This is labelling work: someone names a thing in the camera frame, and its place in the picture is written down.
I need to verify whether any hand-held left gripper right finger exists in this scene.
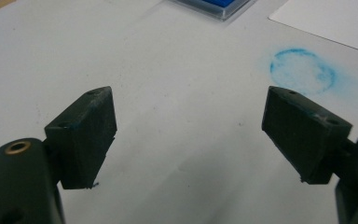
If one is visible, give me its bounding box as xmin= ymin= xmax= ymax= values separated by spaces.
xmin=261 ymin=85 xmax=353 ymax=185

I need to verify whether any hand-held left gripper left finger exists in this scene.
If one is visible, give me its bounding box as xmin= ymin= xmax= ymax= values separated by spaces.
xmin=44 ymin=86 xmax=118 ymax=190

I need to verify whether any white paper sheet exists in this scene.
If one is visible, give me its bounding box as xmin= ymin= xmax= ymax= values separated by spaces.
xmin=268 ymin=0 xmax=358 ymax=57

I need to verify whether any blue ink pad clear case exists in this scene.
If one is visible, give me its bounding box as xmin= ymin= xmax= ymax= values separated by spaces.
xmin=171 ymin=0 xmax=257 ymax=22

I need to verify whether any large white board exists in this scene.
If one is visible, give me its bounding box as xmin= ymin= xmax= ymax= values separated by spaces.
xmin=0 ymin=0 xmax=358 ymax=224

